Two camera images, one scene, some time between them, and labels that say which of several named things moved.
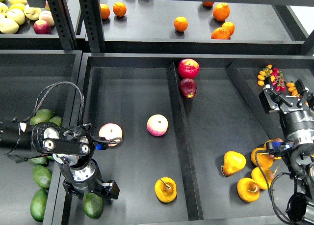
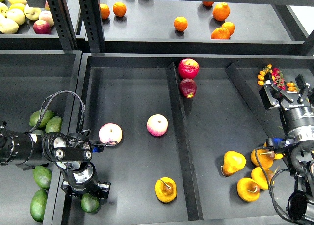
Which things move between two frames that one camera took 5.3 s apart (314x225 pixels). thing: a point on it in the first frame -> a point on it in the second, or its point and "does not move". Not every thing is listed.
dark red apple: (187, 87) does not move
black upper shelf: (162, 26) does not move
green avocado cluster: (39, 160) -> (38, 131)
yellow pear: (165, 189) does not move
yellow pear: (270, 140) -> (278, 156)
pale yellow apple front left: (8, 26) does not move
